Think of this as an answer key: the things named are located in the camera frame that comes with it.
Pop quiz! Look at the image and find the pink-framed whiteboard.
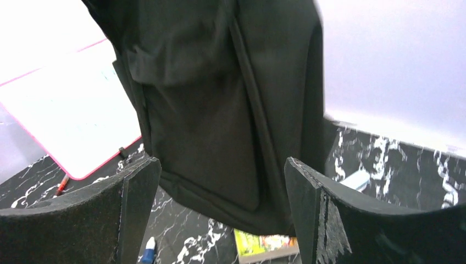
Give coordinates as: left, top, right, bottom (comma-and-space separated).
0, 0, 143, 182

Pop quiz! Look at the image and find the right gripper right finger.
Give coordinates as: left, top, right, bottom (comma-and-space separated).
284, 157, 465, 264

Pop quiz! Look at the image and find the black student backpack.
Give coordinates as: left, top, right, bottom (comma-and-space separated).
84, 1, 327, 236

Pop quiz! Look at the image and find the orange marker pen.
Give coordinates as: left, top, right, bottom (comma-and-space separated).
53, 174, 70, 198

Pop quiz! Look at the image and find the small blue white bottle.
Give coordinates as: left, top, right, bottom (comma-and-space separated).
140, 236, 157, 264

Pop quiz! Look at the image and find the light blue eraser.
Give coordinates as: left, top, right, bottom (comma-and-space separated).
340, 170, 371, 193

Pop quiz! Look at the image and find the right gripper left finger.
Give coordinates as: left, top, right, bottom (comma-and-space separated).
1, 157, 161, 263

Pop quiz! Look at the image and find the green treehouse book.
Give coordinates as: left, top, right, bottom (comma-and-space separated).
234, 229, 299, 263

